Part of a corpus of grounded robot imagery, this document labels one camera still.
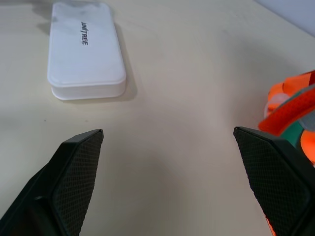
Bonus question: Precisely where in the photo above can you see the orange and green toy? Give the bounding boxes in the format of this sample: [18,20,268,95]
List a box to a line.
[257,69,315,236]

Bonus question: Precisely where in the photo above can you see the white plastic Unitree box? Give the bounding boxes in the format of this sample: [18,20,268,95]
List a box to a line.
[47,1,127,100]

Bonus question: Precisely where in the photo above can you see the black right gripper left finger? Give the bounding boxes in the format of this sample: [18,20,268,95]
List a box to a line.
[0,129,104,236]

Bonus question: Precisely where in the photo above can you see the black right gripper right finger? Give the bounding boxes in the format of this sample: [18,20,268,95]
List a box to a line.
[233,126,315,236]

